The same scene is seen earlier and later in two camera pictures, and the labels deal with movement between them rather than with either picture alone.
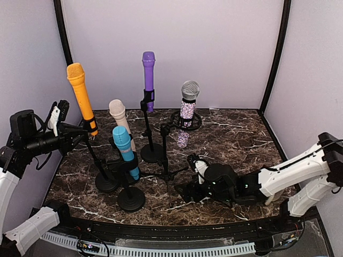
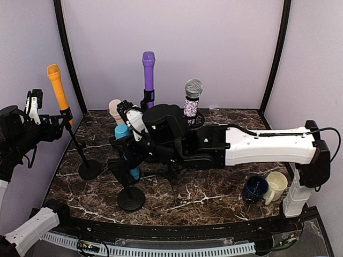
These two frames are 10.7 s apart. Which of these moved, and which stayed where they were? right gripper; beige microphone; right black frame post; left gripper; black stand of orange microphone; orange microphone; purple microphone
Moved: left gripper; right gripper; black stand of orange microphone; orange microphone
Stayed: purple microphone; right black frame post; beige microphone
